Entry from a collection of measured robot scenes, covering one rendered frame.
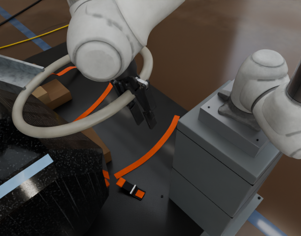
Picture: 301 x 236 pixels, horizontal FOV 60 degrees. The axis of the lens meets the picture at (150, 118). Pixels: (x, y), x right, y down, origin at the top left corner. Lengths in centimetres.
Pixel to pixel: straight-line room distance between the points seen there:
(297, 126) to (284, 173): 131
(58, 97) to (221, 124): 161
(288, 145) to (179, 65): 203
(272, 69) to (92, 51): 67
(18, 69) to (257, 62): 88
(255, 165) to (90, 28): 85
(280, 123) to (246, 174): 30
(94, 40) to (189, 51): 261
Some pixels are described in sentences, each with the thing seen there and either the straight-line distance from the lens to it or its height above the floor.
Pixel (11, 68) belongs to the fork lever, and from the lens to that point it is 119.
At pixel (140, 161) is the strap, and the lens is 195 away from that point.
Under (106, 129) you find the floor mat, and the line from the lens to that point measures 215.
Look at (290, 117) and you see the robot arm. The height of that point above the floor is 112.
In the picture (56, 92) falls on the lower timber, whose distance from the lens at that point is 244.
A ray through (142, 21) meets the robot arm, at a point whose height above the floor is 146.
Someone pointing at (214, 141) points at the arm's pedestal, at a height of 80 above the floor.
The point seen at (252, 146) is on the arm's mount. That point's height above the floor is 86.
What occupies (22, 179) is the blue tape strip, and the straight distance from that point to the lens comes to 113.
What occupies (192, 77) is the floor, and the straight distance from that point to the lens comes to 264.
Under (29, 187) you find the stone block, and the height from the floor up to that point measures 75.
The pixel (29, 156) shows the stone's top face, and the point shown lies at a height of 80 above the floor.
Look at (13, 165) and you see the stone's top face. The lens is 114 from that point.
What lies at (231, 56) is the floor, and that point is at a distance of 301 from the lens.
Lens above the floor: 167
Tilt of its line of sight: 49 degrees down
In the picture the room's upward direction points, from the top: straight up
